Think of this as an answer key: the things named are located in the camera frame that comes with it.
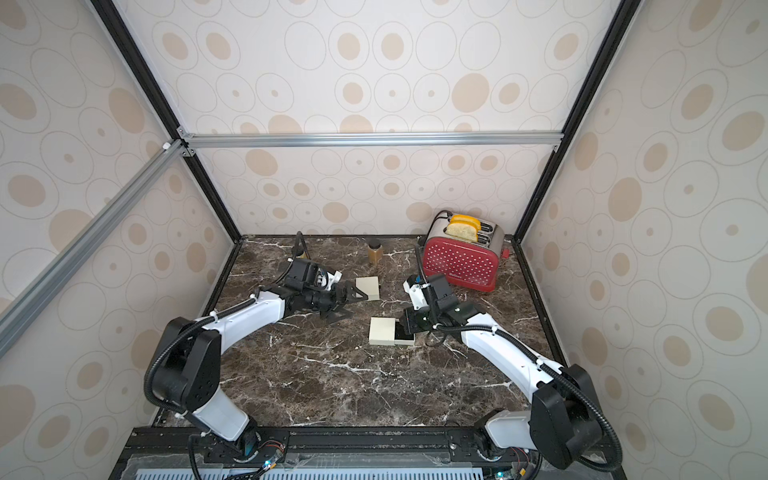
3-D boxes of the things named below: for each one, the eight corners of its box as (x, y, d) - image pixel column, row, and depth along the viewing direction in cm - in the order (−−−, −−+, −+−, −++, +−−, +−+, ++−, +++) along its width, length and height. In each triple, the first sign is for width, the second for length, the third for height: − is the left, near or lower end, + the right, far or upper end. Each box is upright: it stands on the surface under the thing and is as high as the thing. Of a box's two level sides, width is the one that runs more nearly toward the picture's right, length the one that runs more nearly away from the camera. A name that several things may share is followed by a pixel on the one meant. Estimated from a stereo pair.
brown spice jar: (375, 267, 112) (373, 251, 106) (369, 261, 114) (367, 245, 107) (383, 262, 114) (383, 246, 107) (377, 256, 116) (376, 240, 109)
